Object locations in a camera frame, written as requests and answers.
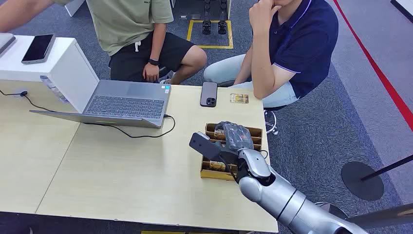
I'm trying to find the black laptop power cable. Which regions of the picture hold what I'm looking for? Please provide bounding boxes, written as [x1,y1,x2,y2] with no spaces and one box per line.
[82,114,176,139]

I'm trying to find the person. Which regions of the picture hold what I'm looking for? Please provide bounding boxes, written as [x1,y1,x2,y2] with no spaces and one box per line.
[203,0,339,109]
[0,0,208,85]

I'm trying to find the wooden card holder box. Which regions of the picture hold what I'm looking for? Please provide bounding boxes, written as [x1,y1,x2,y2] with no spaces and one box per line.
[200,122,263,181]

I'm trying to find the person's left hand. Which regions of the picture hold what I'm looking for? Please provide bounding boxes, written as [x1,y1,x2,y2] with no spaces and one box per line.
[142,63,160,83]
[248,0,283,26]

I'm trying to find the black stanchion pole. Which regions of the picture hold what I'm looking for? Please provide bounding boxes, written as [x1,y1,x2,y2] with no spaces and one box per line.
[347,202,413,230]
[360,154,413,181]

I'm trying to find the black smartphone with grey frame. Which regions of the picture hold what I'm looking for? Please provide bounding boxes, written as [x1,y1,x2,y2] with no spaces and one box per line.
[20,34,56,65]

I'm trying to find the black robot leg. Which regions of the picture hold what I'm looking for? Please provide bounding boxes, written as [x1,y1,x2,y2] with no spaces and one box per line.
[201,0,212,36]
[218,0,228,36]

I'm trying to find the metal stool base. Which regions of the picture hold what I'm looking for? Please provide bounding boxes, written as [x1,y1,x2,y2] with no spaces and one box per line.
[263,109,279,136]

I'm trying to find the white table with black edge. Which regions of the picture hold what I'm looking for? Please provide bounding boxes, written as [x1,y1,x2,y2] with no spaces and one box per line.
[390,0,413,23]

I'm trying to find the grey open laptop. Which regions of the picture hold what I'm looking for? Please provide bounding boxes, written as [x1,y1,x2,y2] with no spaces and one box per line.
[29,79,172,129]

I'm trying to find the white box cabinet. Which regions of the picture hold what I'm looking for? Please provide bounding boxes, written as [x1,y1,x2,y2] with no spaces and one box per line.
[0,35,100,114]

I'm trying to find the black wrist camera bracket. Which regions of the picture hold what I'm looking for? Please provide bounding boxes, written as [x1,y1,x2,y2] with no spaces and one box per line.
[189,131,240,165]

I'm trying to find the dark smartphone with camera lenses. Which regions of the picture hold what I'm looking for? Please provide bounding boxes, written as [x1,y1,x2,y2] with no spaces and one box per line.
[200,81,218,108]

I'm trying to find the grey closed laptop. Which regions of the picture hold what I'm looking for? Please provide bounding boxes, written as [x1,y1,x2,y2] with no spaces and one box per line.
[0,33,16,56]

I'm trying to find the black charger cable with plug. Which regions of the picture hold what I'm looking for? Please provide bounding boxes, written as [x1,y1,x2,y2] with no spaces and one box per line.
[0,90,57,113]

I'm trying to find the black round stanchion base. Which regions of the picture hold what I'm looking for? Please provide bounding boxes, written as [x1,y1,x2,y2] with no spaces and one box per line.
[341,161,385,202]

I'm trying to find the white furniture panel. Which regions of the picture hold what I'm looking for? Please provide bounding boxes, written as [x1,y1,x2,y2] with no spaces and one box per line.
[64,0,86,18]

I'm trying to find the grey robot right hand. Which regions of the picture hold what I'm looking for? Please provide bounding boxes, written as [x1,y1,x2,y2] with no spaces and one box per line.
[214,121,255,153]

